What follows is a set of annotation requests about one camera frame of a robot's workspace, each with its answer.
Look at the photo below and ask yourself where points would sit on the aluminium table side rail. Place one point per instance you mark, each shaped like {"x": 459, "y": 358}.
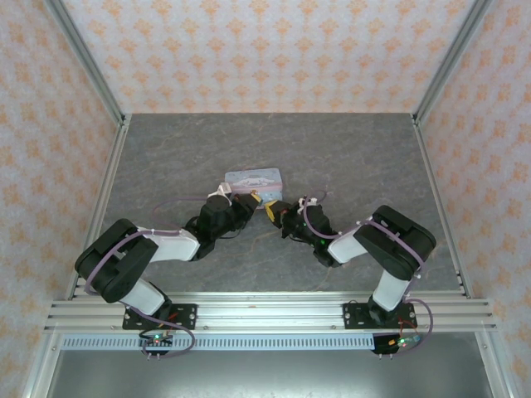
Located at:
{"x": 435, "y": 182}
{"x": 112, "y": 174}

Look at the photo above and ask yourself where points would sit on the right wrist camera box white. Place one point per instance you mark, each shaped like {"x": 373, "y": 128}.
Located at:
{"x": 310, "y": 202}

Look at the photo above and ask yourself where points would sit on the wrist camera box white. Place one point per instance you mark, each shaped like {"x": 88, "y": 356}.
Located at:
{"x": 310, "y": 202}
{"x": 224, "y": 190}

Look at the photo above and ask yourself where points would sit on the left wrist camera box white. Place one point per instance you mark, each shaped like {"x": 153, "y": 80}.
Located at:
{"x": 224, "y": 190}

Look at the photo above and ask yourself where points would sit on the aluminium corner post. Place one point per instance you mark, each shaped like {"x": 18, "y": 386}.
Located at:
{"x": 450, "y": 66}
{"x": 89, "y": 66}

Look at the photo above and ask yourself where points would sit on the aluminium cross beam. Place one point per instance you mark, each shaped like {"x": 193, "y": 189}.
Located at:
{"x": 269, "y": 315}

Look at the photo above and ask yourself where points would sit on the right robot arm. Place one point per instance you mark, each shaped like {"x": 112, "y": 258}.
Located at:
{"x": 394, "y": 244}

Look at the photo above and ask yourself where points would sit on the controller board with lights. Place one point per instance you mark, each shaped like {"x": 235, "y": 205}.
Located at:
{"x": 157, "y": 341}
{"x": 398, "y": 343}

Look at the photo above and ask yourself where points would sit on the pastel cartoon tin box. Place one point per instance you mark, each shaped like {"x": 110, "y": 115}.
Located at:
{"x": 257, "y": 178}

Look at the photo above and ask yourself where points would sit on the grey metal shelf panel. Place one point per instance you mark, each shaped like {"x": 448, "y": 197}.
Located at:
{"x": 269, "y": 373}

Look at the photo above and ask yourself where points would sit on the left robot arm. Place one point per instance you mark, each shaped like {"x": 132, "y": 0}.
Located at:
{"x": 116, "y": 265}

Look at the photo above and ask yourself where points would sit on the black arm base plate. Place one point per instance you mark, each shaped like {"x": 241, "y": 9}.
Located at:
{"x": 357, "y": 315}
{"x": 184, "y": 317}

